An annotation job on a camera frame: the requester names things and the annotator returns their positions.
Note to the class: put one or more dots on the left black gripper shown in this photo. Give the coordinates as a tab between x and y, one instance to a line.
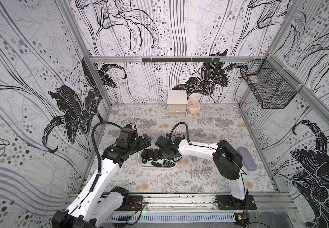
141	144

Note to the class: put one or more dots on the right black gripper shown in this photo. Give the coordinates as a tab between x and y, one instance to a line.
167	152

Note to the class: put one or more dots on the black key front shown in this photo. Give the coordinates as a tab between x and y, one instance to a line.
156	155

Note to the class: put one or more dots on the silver black BMW key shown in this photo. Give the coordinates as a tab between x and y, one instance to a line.
168	164

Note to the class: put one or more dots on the white storage tray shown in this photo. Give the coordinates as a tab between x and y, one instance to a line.
148	164

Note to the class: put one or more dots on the black chrome key fob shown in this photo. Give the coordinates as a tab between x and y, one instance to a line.
156	164

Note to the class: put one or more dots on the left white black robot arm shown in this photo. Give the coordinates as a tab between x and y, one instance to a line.
85	211

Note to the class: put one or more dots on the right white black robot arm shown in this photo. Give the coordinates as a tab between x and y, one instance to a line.
226	158

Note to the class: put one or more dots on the white mini drawer cabinet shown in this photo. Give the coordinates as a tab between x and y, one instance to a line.
177	103

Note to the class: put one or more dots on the pink round alarm clock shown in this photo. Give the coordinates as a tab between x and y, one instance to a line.
193	105

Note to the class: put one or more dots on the purple glasses case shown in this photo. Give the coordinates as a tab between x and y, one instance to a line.
247	159

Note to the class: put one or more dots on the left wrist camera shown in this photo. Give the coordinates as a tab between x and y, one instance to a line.
128	134

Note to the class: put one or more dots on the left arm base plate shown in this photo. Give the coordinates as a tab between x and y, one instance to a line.
132	203

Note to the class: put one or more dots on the white cable duct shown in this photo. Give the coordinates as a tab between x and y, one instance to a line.
173	217

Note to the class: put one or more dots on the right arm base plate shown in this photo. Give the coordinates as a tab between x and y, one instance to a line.
228	202

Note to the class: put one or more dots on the black wall hook rail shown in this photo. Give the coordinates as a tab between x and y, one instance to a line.
175	60

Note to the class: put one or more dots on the black wire wall basket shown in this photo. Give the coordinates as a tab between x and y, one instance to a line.
268	85

